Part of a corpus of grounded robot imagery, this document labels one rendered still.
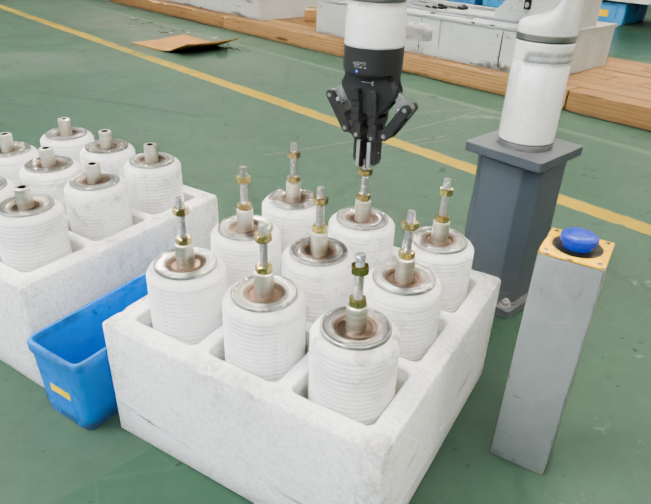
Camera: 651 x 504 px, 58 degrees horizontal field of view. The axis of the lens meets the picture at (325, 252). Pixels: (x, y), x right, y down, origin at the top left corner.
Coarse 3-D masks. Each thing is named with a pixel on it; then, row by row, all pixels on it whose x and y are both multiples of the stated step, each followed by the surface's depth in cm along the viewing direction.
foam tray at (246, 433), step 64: (128, 320) 73; (448, 320) 76; (128, 384) 76; (192, 384) 68; (256, 384) 64; (448, 384) 73; (192, 448) 74; (256, 448) 66; (320, 448) 60; (384, 448) 57
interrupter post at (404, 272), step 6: (414, 258) 69; (396, 264) 69; (402, 264) 68; (408, 264) 68; (414, 264) 69; (396, 270) 70; (402, 270) 69; (408, 270) 69; (396, 276) 70; (402, 276) 69; (408, 276) 69; (402, 282) 70; (408, 282) 70
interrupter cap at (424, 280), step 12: (384, 264) 73; (372, 276) 70; (384, 276) 70; (420, 276) 71; (432, 276) 70; (384, 288) 68; (396, 288) 68; (408, 288) 68; (420, 288) 68; (432, 288) 69
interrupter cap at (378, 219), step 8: (344, 208) 87; (352, 208) 87; (376, 208) 87; (336, 216) 84; (344, 216) 84; (352, 216) 85; (376, 216) 85; (384, 216) 85; (344, 224) 82; (352, 224) 82; (360, 224) 82; (368, 224) 82; (376, 224) 83; (384, 224) 82
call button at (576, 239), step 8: (568, 232) 65; (576, 232) 65; (584, 232) 65; (592, 232) 65; (568, 240) 64; (576, 240) 64; (584, 240) 64; (592, 240) 64; (568, 248) 65; (576, 248) 64; (584, 248) 63; (592, 248) 64
